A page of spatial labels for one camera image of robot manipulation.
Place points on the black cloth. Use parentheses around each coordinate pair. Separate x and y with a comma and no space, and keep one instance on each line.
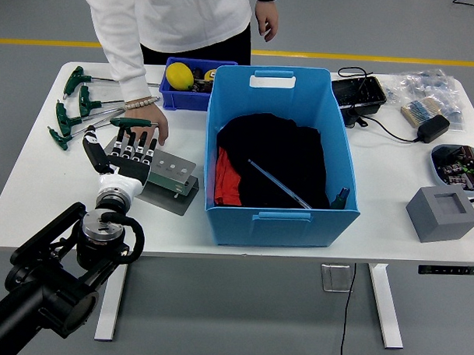
(277,147)

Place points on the black power adapter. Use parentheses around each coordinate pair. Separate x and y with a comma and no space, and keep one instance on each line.
(433,129)

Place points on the green metal wrench stand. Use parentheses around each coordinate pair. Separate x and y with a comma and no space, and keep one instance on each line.
(171,171)

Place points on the black plastic tray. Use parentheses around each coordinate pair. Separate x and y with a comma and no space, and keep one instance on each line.
(356,94)

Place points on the person's right forearm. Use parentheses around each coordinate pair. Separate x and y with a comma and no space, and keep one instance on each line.
(127,76)

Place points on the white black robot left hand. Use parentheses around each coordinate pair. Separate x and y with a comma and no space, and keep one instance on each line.
(128,168)

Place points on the light blue dish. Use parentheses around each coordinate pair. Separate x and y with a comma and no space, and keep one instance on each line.
(435,165)

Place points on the large blue plastic box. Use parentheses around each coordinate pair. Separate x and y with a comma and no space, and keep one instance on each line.
(281,233)

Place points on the small blue plastic bin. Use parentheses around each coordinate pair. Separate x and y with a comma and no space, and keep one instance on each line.
(185,99)

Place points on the black table control panel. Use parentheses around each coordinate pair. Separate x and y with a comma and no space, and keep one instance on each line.
(448,270)

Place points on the yellow lemon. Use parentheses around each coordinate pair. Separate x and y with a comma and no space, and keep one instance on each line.
(179,76)

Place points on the white table leg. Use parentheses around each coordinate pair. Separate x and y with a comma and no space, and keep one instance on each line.
(107,317)
(388,315)

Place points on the dark small parts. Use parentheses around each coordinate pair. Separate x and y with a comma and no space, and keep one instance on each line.
(201,86)

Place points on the small yellow round item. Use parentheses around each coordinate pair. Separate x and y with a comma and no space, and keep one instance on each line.
(210,74)

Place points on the red cloth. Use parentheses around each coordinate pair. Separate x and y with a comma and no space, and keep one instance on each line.
(227,177)

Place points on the person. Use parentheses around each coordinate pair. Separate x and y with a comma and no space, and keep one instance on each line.
(169,11)

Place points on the grey cube box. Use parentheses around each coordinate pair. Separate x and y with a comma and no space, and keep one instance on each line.
(434,223)

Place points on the electronic parts pile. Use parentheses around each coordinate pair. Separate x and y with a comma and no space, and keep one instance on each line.
(459,169)

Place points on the clear plastic parts bags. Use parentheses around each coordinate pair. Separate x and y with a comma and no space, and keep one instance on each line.
(427,84)

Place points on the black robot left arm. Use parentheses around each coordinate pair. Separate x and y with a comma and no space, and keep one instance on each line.
(42,295)

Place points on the person's right hand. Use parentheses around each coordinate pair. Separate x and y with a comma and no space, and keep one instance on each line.
(153,114)

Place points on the taped resistor strip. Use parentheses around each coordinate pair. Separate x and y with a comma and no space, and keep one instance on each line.
(416,111)

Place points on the dark round item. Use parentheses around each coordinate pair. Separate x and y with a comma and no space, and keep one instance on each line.
(197,73)

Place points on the person's left hand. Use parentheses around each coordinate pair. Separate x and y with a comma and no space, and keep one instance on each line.
(267,19)

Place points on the metal floor socket plate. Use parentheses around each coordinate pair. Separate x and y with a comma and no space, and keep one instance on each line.
(336,278)

